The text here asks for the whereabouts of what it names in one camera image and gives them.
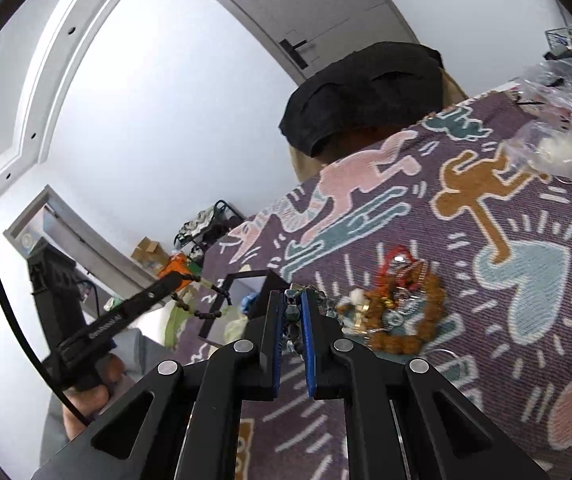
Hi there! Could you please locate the black jewelry box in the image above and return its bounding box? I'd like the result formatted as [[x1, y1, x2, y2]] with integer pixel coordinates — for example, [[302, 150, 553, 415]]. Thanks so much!
[[198, 269, 287, 348]]

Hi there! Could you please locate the grey door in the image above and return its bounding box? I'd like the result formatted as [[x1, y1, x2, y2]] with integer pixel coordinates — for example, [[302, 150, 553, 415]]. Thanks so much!
[[181, 0, 422, 86]]

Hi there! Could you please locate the grey bead bracelet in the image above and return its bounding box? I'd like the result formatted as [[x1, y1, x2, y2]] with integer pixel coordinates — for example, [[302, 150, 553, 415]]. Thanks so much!
[[283, 282, 339, 356]]

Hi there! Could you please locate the cardboard box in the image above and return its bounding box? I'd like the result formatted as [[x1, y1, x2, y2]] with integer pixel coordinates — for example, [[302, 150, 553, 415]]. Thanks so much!
[[131, 237, 164, 266]]

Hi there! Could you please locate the clear plastic bag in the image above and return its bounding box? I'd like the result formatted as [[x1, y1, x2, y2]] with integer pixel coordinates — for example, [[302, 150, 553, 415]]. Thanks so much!
[[503, 57, 572, 181]]

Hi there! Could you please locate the grey side doorway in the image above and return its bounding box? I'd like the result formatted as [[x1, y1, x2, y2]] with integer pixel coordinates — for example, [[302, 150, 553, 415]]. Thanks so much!
[[3, 185, 167, 291]]

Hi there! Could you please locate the purple printed blanket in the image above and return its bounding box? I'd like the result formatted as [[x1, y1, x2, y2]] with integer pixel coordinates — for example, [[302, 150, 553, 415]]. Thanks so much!
[[173, 87, 572, 480]]

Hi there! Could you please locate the green rug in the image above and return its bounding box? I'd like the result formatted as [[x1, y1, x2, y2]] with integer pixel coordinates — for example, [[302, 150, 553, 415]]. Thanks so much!
[[163, 290, 197, 351]]

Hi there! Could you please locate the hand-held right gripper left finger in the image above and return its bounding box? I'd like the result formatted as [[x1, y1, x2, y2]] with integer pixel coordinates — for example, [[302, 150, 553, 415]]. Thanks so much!
[[31, 290, 288, 480]]

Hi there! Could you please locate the grey sofa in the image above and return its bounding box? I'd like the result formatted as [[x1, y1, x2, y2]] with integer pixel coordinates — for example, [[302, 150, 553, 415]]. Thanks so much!
[[41, 327, 172, 466]]

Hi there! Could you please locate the orange bag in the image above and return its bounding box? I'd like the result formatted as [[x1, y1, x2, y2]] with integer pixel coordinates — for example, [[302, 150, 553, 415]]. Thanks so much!
[[158, 254, 192, 291]]

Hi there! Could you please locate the dark bead bracelet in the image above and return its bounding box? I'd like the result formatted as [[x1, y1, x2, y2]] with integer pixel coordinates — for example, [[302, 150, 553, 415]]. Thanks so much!
[[168, 272, 234, 321]]

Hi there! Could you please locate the black shoe rack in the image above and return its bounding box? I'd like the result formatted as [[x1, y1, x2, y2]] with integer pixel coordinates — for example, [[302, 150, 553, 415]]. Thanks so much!
[[173, 200, 247, 261]]

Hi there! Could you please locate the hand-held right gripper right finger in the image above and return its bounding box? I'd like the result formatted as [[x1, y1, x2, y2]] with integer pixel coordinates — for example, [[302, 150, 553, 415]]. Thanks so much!
[[300, 290, 552, 480]]

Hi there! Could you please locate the pile of mixed jewelry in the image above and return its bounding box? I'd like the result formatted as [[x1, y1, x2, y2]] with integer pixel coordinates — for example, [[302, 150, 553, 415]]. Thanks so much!
[[336, 245, 449, 356]]

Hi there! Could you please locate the person's left hand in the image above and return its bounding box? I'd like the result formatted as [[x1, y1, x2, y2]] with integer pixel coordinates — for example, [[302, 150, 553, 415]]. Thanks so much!
[[63, 352, 137, 441]]

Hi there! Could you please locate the black door handle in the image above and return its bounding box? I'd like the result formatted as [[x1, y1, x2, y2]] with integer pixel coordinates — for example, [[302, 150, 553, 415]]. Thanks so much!
[[280, 39, 312, 70]]

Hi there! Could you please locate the tan chair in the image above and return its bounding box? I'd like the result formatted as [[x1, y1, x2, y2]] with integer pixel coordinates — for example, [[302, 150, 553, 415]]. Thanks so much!
[[288, 67, 469, 186]]

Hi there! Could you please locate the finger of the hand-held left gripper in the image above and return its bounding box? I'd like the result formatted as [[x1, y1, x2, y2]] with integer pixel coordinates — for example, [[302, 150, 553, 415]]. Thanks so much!
[[116, 271, 202, 322]]

